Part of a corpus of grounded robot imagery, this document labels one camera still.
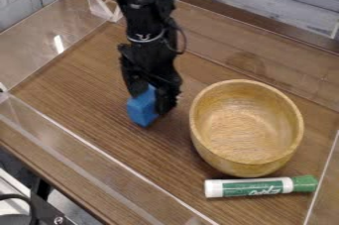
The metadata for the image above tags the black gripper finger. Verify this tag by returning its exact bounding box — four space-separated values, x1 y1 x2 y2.
155 87 179 115
122 66 149 97

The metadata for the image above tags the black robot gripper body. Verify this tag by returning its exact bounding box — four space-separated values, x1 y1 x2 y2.
118 32 183 93

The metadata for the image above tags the blue rectangular block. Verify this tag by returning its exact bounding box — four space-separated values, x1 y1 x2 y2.
127 85 159 127

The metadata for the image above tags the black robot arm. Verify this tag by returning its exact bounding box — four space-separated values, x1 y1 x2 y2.
115 0 186 115

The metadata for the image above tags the brown wooden bowl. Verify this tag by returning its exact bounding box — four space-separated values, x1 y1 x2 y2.
190 79 305 177

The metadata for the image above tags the green white dry-erase marker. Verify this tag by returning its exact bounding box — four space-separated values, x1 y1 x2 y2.
205 175 318 198

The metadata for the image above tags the clear acrylic tray wall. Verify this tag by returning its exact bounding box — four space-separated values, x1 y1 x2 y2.
0 0 339 225

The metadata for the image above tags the black cable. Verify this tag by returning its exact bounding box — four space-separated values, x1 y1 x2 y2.
0 192 47 225

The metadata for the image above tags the black metal table frame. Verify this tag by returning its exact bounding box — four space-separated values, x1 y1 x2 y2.
30 178 78 225

